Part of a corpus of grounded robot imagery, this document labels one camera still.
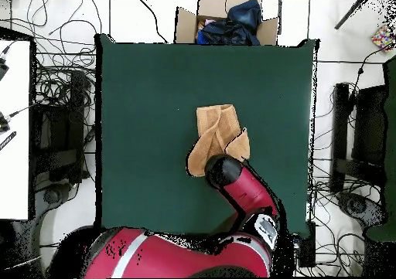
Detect dark navy garment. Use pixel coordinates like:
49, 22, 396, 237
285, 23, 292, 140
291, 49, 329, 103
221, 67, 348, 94
196, 19, 261, 46

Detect blue denim jeans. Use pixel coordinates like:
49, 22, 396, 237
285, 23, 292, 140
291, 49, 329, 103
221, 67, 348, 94
227, 0, 263, 32

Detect white side table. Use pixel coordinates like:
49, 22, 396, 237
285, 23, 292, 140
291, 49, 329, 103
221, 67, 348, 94
0, 39, 32, 221

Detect tan terry towel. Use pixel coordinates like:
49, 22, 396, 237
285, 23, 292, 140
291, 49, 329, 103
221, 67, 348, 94
186, 104, 251, 178

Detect tangled black floor cables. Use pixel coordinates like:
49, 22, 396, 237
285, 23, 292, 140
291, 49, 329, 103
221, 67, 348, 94
30, 53, 97, 113
309, 158, 387, 277

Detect dark green table cloth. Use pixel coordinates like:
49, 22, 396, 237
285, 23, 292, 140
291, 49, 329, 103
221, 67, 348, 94
94, 33, 319, 238

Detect black metal stand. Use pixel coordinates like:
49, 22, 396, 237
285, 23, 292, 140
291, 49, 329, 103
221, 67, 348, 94
33, 71, 90, 184
330, 82, 389, 193

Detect black power box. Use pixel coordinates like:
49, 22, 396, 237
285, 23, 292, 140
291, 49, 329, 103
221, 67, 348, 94
298, 221, 316, 267

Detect grey metal bar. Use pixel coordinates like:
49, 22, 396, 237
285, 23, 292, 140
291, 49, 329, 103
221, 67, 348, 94
333, 0, 370, 30

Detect multicoloured patterned cloth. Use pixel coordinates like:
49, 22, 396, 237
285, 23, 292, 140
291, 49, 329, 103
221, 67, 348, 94
370, 24, 396, 54

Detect open cardboard box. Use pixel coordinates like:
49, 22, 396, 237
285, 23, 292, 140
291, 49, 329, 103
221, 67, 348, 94
174, 0, 281, 46

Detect long black cable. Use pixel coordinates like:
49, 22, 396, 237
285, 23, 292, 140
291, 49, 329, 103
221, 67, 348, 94
137, 0, 169, 44

